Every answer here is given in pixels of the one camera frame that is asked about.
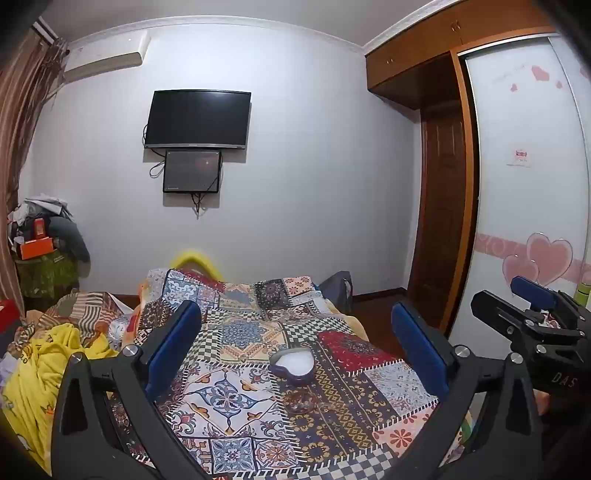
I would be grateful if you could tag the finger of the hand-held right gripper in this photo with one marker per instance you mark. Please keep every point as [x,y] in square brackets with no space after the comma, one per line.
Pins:
[531,290]
[494,307]

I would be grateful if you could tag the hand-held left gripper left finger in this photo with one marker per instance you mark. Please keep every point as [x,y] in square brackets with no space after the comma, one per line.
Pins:
[173,341]

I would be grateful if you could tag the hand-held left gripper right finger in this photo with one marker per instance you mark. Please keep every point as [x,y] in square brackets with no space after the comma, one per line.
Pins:
[418,350]

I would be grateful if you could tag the purple heart-shaped tin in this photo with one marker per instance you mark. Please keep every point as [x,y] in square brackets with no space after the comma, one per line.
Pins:
[293,364]

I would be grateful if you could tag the green container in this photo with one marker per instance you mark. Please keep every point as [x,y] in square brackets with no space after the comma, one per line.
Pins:
[585,293]

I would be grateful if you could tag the patchwork printed blanket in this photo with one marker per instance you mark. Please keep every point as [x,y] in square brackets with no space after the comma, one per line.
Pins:
[258,341]

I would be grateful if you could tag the yellow plastic object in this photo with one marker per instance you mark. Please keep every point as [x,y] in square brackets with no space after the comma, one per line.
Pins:
[194,258]

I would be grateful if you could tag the striped quilt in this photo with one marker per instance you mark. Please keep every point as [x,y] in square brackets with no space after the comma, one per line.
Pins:
[83,309]

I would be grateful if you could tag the dark blue bag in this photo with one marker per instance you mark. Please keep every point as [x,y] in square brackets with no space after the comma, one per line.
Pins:
[334,288]

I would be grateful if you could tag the brown wooden door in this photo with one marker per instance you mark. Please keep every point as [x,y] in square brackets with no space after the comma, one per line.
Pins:
[441,207]

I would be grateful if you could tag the paper sticker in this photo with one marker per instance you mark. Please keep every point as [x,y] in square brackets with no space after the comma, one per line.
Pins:
[521,157]

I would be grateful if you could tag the green patterned cloth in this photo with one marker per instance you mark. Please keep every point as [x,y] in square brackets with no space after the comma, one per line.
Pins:
[46,274]

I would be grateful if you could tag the yellow blanket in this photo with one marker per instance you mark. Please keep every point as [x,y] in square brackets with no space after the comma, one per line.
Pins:
[32,383]

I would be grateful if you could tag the pile of clothes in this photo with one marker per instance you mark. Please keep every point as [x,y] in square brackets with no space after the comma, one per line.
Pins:
[64,230]

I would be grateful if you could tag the orange box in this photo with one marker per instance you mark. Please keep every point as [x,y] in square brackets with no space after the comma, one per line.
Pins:
[36,249]

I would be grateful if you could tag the red object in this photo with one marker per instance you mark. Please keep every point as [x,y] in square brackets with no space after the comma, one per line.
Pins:
[7,311]

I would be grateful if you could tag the wooden wardrobe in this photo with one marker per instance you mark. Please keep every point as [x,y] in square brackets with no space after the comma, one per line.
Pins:
[415,60]

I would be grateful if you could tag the brown curtain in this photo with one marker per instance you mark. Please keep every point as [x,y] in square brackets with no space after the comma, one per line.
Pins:
[21,106]

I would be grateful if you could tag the white air conditioner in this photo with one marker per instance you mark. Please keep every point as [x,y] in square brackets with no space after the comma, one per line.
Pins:
[104,53]

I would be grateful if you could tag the small black wall monitor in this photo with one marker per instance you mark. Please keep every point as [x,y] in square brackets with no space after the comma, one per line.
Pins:
[191,170]

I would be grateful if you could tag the black wall television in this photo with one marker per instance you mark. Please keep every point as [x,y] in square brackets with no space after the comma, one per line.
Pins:
[198,117]

